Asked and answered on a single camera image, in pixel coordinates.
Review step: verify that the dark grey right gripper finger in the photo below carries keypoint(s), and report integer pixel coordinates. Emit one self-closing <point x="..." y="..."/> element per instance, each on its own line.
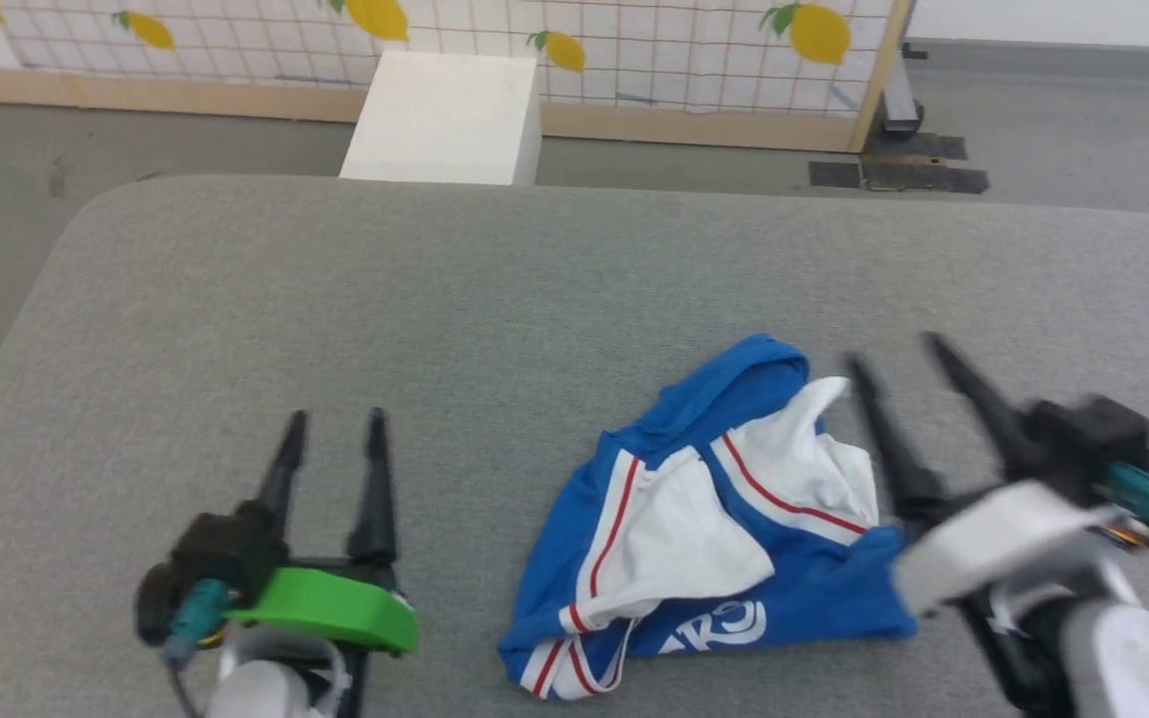
<point x="899" y="449"/>
<point x="983" y="404"/>

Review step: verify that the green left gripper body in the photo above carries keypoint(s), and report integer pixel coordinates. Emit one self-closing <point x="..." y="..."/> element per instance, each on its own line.
<point x="335" y="606"/>

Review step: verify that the grey fabric sofa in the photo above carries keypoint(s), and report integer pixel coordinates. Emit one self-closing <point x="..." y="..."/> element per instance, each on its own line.
<point x="435" y="299"/>

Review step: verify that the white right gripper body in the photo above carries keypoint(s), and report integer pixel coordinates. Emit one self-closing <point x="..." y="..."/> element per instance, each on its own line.
<point x="993" y="543"/>

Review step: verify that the grey metal stand foot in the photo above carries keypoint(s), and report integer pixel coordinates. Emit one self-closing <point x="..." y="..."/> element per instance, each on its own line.
<point x="902" y="100"/>

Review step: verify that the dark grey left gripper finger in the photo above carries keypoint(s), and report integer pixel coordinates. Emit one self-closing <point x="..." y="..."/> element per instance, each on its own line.
<point x="281" y="469"/>
<point x="375" y="499"/>

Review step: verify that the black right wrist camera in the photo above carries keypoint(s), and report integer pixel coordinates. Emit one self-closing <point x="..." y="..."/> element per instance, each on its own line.
<point x="1093" y="439"/>

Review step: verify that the lemon print partition panel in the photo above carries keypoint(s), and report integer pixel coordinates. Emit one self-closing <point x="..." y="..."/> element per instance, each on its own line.
<point x="634" y="55"/>

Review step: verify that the white box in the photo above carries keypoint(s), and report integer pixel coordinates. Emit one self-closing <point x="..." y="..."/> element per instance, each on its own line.
<point x="445" y="115"/>

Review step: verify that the blue white sports garment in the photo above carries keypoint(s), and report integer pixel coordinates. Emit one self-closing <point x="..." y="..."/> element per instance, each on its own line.
<point x="694" y="519"/>

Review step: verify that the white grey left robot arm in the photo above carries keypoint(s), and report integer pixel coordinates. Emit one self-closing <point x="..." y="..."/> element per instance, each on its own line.
<point x="260" y="688"/>

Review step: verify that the black floor mat patches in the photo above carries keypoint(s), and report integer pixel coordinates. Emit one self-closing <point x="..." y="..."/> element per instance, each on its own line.
<point x="919" y="175"/>

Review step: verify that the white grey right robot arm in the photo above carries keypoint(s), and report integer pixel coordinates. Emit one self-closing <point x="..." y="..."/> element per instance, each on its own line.
<point x="1123" y="658"/>

